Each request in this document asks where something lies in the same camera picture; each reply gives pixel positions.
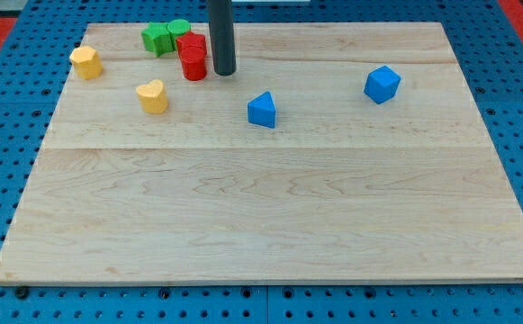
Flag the yellow heart block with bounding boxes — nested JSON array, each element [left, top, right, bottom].
[[136, 79, 168, 114]]

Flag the green cylinder block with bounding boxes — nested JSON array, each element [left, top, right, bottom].
[[167, 19, 191, 50]]

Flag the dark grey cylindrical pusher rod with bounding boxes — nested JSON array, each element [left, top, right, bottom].
[[206, 0, 237, 77]]

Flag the blue triangular prism block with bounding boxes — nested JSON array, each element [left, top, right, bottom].
[[247, 91, 276, 129]]

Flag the light wooden board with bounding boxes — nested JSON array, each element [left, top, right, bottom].
[[0, 22, 523, 286]]

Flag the blue cube block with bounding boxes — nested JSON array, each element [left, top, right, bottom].
[[364, 66, 401, 104]]

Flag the green star block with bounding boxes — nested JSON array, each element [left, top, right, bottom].
[[141, 22, 174, 57]]

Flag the red block behind cylinder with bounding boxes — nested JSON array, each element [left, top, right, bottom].
[[176, 31, 207, 53]]

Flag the yellow hexagon block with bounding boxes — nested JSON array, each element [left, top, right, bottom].
[[69, 46, 103, 80]]

